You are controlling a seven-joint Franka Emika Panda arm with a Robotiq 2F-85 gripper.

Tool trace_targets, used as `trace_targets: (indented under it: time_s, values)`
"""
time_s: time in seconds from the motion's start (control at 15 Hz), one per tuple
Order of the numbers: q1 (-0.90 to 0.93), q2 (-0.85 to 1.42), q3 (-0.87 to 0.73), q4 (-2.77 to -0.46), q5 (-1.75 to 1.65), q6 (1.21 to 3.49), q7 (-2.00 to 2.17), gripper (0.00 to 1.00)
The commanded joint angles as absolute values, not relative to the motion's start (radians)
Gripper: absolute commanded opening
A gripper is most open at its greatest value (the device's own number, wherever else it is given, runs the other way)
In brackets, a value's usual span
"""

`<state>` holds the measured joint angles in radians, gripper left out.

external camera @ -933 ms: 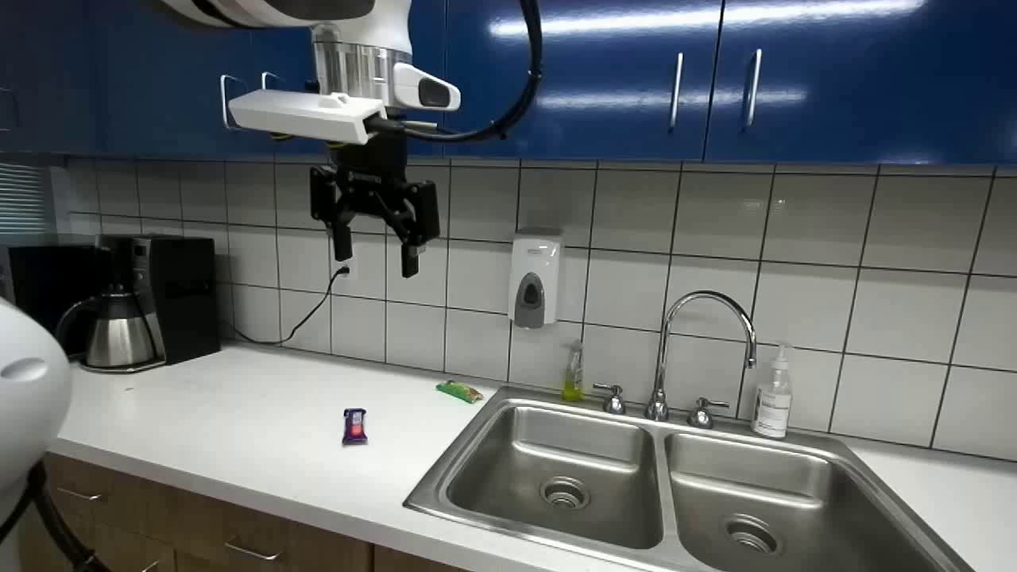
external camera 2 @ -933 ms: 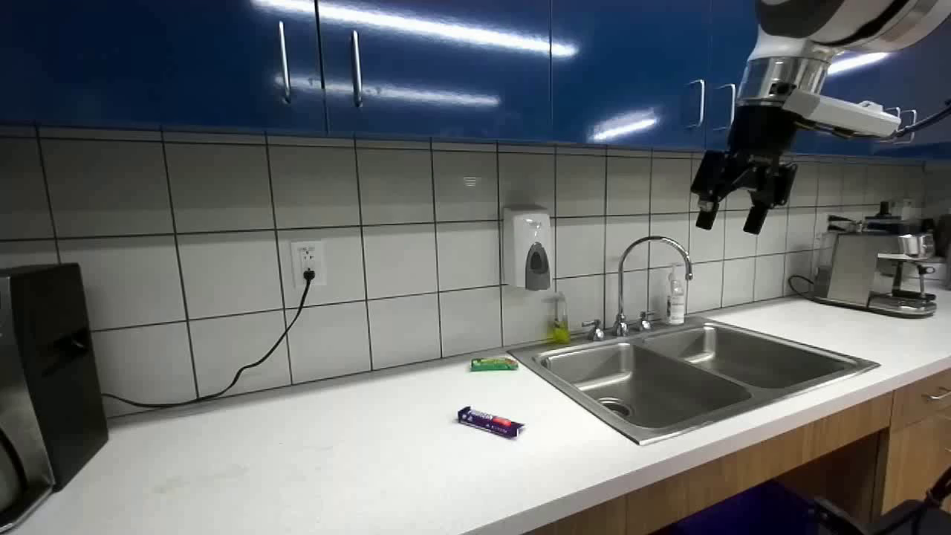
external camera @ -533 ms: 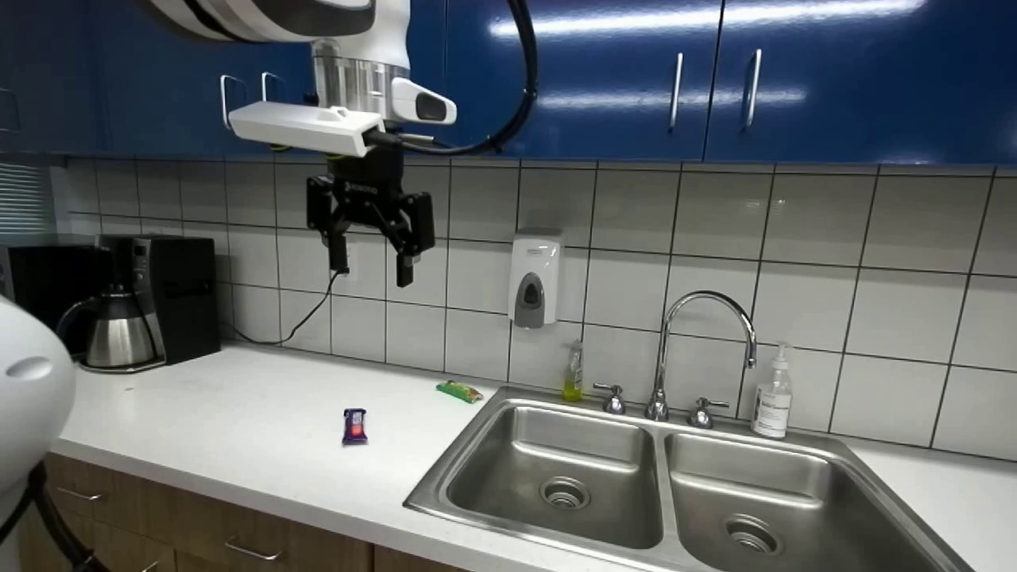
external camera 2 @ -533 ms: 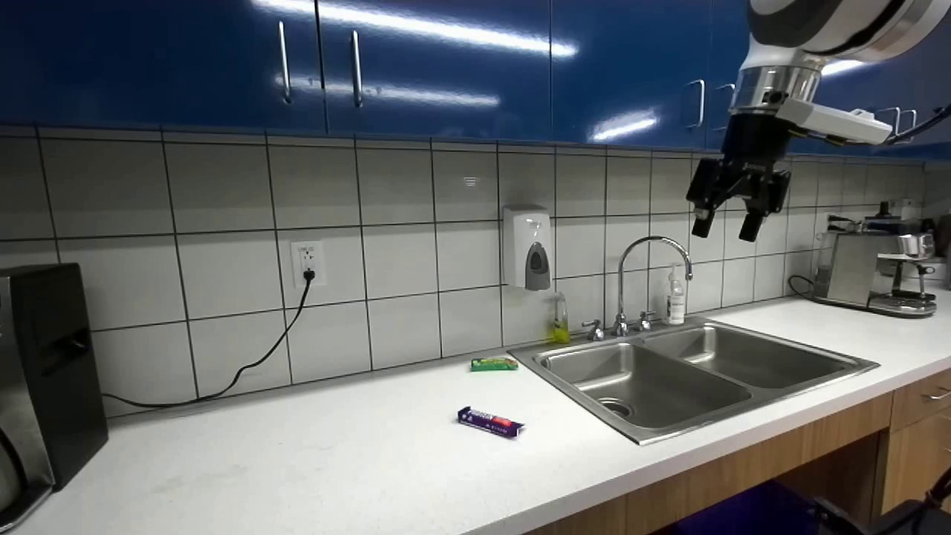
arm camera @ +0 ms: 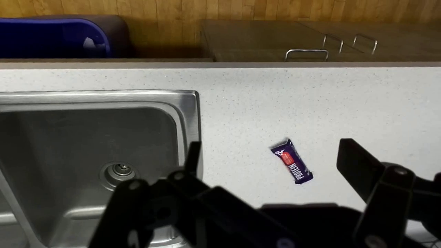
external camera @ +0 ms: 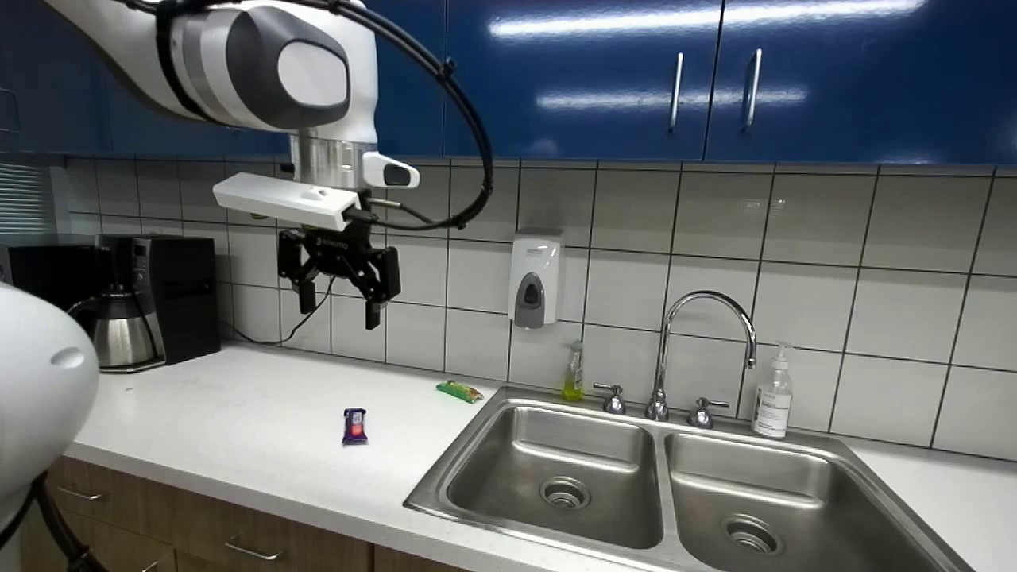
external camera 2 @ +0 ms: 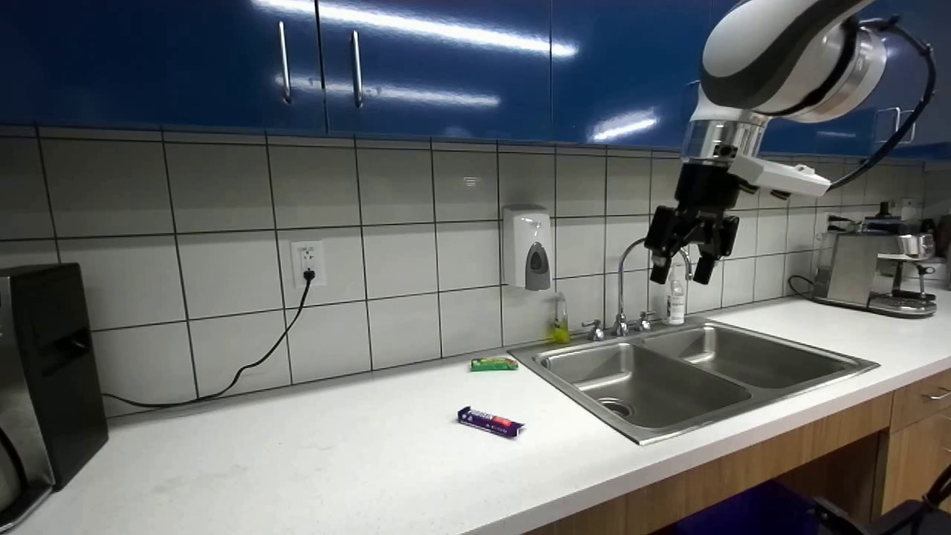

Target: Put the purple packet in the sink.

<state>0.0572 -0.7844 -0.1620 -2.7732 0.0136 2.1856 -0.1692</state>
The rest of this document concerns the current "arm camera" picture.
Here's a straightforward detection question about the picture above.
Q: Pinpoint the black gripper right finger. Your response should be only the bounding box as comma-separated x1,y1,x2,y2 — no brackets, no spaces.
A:
337,136,441,248

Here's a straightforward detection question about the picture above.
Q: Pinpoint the metal drawer handle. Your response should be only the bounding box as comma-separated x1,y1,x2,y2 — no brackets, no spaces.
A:
285,46,331,63
320,33,347,55
352,31,381,56

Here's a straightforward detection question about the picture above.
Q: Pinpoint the stainless steel double sink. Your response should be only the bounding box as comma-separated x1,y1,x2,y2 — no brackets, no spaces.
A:
0,89,203,248

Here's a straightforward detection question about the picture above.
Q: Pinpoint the blue plastic bin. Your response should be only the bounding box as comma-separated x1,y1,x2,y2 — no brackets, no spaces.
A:
0,17,115,59

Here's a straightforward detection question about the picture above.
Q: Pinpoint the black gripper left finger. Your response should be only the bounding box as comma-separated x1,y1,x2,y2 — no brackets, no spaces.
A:
89,139,302,248

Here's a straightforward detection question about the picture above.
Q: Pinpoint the purple snack packet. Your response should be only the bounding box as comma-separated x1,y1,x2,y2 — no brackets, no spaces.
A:
269,136,315,185

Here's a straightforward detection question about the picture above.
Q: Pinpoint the wooden lower cabinet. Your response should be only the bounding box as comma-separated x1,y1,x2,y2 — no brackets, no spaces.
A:
200,19,441,63

